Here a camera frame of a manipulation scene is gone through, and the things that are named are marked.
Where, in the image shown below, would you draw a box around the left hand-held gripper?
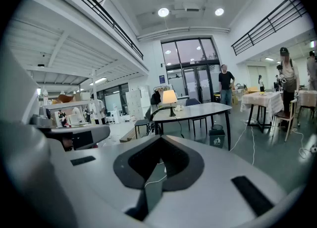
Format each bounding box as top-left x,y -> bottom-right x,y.
2,46 -> 54,130

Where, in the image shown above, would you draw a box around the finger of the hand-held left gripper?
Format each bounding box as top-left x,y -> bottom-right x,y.
49,124 -> 111,151

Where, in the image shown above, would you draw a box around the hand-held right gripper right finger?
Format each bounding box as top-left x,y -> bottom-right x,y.
148,135 -> 298,228

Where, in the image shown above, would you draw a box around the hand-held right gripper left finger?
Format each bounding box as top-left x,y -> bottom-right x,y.
47,135 -> 163,228

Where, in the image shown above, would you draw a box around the table lamp with cream shade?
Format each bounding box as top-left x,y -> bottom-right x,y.
162,90 -> 178,118

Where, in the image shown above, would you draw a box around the wooden bench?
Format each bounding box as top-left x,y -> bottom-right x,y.
119,132 -> 136,143

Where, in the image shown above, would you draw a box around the dark upholstered chair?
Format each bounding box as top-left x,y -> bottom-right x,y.
134,105 -> 157,140

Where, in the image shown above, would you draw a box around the white lockers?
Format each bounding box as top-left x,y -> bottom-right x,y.
125,86 -> 152,121

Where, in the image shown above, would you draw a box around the dark green trash bin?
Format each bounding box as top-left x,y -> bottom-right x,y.
208,129 -> 226,148

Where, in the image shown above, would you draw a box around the black hanging jacket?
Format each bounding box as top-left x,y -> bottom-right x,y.
150,90 -> 161,106

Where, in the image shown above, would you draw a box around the grey marble table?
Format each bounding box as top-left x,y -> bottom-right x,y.
152,102 -> 233,151

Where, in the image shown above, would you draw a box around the blue chair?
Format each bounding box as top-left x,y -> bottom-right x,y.
185,98 -> 208,138

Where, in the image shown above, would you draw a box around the black balcony railing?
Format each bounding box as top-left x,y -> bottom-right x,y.
231,0 -> 310,56
47,0 -> 144,61

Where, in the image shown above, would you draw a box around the wooden chair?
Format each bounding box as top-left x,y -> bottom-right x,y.
272,98 -> 299,142

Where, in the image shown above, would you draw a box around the table with checked cloth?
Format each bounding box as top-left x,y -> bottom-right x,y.
298,90 -> 317,121
240,91 -> 284,134

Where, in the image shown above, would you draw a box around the glass entrance doors with window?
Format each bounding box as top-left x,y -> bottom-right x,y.
160,38 -> 221,104

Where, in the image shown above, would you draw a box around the ceiling air conditioner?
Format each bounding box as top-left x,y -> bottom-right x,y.
173,0 -> 206,16

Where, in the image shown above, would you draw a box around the white floor cable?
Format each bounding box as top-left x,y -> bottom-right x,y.
230,120 -> 256,166

